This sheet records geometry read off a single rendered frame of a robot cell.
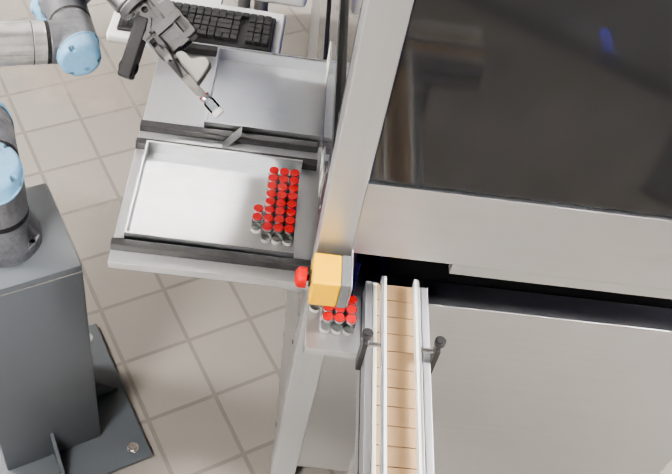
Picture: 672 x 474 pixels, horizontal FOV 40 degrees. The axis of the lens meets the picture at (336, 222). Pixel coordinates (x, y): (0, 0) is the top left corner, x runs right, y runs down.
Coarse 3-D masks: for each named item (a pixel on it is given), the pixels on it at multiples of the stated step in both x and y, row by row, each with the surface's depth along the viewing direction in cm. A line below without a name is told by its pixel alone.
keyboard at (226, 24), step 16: (192, 16) 242; (208, 16) 242; (224, 16) 243; (240, 16) 244; (256, 16) 245; (208, 32) 238; (224, 32) 239; (240, 32) 242; (256, 32) 241; (272, 32) 244; (256, 48) 239
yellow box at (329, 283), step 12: (312, 264) 171; (324, 264) 169; (336, 264) 170; (348, 264) 170; (312, 276) 168; (324, 276) 168; (336, 276) 168; (348, 276) 168; (312, 288) 168; (324, 288) 168; (336, 288) 168; (348, 288) 167; (312, 300) 171; (324, 300) 170; (336, 300) 171
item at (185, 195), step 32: (160, 160) 200; (192, 160) 201; (224, 160) 202; (256, 160) 202; (288, 160) 201; (160, 192) 194; (192, 192) 196; (224, 192) 197; (256, 192) 198; (128, 224) 184; (160, 224) 189; (192, 224) 190; (224, 224) 191; (288, 256) 186
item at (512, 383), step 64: (320, 0) 292; (448, 320) 190; (512, 320) 189; (576, 320) 189; (640, 320) 191; (320, 384) 211; (448, 384) 210; (512, 384) 209; (576, 384) 208; (640, 384) 207; (320, 448) 236; (448, 448) 233; (512, 448) 232; (576, 448) 231; (640, 448) 230
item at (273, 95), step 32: (224, 64) 223; (256, 64) 225; (288, 64) 225; (320, 64) 224; (224, 96) 216; (256, 96) 218; (288, 96) 219; (320, 96) 221; (224, 128) 207; (256, 128) 206; (288, 128) 212; (320, 128) 214
